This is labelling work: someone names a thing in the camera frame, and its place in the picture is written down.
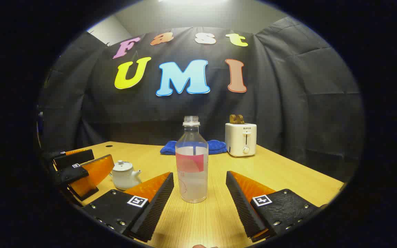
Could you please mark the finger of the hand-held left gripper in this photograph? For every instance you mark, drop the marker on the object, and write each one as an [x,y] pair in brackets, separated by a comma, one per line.
[67,174]
[74,159]

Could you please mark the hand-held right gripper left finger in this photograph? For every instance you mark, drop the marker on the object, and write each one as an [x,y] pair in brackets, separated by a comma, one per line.
[157,206]

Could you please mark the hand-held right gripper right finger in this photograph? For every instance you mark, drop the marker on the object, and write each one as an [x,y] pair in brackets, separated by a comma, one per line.
[241,206]

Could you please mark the white ceramic teacup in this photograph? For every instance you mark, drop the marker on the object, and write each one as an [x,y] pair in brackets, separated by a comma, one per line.
[124,179]

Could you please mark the clear plastic water bottle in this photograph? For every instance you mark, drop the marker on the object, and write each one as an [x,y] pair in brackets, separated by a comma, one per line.
[191,179]

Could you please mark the blue towel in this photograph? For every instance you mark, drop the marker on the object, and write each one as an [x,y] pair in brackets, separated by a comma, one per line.
[217,146]

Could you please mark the white toaster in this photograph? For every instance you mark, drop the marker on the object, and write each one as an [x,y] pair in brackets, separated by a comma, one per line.
[240,139]

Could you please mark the brown toast slice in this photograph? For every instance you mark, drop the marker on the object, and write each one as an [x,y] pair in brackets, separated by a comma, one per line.
[240,119]
[233,119]

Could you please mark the black backdrop cloth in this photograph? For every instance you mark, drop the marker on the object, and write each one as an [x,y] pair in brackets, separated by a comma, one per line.
[288,103]

